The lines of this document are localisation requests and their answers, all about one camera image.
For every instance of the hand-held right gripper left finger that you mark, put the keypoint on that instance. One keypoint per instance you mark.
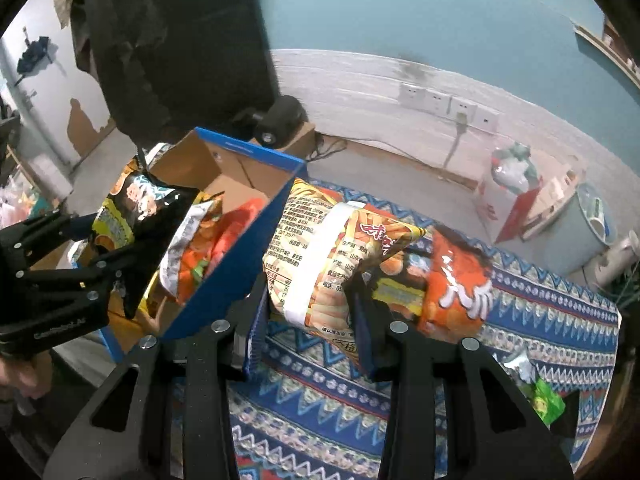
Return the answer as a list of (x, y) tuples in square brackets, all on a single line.
[(255, 330)]

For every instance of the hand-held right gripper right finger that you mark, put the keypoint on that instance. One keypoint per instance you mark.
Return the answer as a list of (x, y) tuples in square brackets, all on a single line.
[(367, 340)]

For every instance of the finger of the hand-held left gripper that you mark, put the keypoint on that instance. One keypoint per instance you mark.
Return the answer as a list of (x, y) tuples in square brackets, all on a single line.
[(100, 275), (82, 227)]

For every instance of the blue cardboard box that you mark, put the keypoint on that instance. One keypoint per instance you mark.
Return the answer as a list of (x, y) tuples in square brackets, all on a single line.
[(235, 270)]

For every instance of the black and yellow snack bag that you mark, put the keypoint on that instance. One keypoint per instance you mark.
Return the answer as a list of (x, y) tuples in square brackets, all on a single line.
[(140, 200)]

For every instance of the red-orange snack bag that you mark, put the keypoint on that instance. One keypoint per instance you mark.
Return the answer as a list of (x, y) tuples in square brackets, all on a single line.
[(237, 240)]

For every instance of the orange noodle snack bag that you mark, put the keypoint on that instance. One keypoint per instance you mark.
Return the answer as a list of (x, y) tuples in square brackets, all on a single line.
[(300, 240)]

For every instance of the orange snack bag white print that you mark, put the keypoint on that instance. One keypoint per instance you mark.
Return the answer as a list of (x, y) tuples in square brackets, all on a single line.
[(460, 285)]

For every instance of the person's left hand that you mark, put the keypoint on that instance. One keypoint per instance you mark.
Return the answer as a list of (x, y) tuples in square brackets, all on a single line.
[(20, 375)]

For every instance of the pile of plastic bags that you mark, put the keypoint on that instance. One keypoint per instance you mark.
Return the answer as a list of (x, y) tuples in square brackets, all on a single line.
[(25, 200)]

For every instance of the blue patterned blanket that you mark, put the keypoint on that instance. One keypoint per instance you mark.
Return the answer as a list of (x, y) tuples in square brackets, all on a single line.
[(310, 410)]

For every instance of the orange snack bag silver edge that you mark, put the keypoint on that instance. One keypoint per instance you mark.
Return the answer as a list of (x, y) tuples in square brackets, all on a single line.
[(187, 250)]

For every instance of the silver wrapper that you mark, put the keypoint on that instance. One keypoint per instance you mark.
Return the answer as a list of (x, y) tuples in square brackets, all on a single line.
[(520, 365)]

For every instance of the dark blue hanging object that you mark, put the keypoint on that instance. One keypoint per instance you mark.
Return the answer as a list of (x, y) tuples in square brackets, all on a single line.
[(35, 57)]

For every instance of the red and white paper bag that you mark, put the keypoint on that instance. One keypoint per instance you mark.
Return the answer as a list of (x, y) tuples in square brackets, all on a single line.
[(500, 210)]

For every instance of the green snack packet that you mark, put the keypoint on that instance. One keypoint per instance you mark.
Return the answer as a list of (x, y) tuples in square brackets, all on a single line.
[(547, 402)]

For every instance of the small brown cardboard box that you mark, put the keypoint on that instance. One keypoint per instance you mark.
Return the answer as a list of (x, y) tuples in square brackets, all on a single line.
[(300, 140)]

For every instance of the black hanging clothing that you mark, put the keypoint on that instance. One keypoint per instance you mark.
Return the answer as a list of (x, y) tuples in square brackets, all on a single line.
[(180, 45)]

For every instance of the black round device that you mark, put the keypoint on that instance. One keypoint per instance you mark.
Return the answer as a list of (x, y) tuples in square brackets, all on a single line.
[(280, 120)]

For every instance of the white and green plastic bag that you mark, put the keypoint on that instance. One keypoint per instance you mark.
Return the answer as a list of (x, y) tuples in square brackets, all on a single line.
[(515, 167)]

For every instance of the light blue trash bin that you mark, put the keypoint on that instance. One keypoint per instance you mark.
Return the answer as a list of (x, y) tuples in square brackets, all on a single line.
[(575, 245)]

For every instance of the brown paper bags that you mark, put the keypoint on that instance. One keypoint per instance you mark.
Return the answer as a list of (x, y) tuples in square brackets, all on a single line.
[(555, 200)]

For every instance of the white kettle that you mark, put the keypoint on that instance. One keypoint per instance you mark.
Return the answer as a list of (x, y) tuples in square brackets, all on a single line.
[(617, 260)]

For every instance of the white wall socket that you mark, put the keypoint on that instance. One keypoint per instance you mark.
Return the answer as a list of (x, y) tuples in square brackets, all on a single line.
[(462, 107), (487, 117), (411, 95), (437, 101)]

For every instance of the wooden wall shelf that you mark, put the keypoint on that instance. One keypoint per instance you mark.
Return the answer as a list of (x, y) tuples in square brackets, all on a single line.
[(607, 52)]

